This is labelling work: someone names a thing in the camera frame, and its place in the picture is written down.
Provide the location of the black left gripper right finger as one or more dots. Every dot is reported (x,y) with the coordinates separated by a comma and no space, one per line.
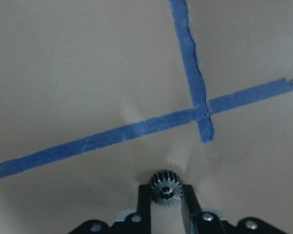
(190,209)

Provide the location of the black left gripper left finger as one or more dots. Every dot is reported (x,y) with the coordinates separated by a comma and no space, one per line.
(144,202)

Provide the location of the small black bearing gear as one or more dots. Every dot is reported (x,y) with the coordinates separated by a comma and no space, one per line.
(166,188)

